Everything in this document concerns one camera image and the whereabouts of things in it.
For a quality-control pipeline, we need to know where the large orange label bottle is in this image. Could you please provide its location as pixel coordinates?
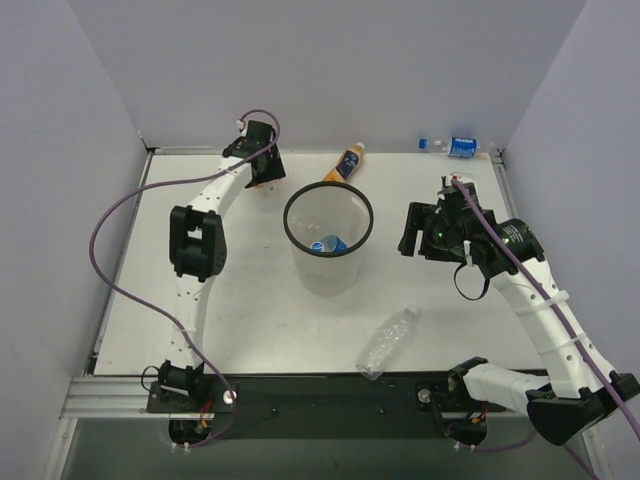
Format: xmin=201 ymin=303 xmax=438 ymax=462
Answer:
xmin=248 ymin=183 xmax=276 ymax=194

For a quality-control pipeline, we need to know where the white bin with black rim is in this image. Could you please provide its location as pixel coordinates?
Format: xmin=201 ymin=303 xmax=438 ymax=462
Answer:
xmin=283 ymin=181 xmax=374 ymax=297

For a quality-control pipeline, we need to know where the blue label water bottle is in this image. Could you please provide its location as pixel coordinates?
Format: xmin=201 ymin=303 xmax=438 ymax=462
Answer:
xmin=310 ymin=235 xmax=348 ymax=253

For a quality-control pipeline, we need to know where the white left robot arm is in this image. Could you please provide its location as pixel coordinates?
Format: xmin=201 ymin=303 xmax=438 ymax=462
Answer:
xmin=158 ymin=120 xmax=286 ymax=412

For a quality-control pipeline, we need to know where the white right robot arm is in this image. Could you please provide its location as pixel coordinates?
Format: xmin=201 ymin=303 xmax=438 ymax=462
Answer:
xmin=398 ymin=174 xmax=639 ymax=446

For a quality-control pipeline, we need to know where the orange juice bottle dark label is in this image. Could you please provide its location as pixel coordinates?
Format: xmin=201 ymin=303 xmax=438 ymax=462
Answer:
xmin=323 ymin=142 xmax=365 ymax=183

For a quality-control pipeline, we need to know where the clear unlabelled plastic bottle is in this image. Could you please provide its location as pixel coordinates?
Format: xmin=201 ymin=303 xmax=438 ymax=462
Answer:
xmin=355 ymin=305 xmax=420 ymax=381

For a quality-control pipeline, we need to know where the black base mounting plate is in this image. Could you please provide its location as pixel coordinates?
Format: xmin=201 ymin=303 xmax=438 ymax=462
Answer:
xmin=146 ymin=372 xmax=503 ymax=444

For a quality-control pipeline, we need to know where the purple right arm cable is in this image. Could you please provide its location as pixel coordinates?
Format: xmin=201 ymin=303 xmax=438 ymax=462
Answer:
xmin=447 ymin=177 xmax=640 ymax=480

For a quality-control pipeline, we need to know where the black loop cable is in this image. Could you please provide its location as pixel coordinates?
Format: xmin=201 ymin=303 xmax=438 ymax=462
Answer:
xmin=453 ymin=259 xmax=494 ymax=302

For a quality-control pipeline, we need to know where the blue label bottle at wall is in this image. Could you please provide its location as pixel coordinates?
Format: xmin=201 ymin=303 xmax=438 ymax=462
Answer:
xmin=418 ymin=136 xmax=479 ymax=159

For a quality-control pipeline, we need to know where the aluminium frame rail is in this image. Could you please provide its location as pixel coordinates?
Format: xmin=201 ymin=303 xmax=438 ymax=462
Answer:
xmin=59 ymin=374 xmax=166 ymax=421

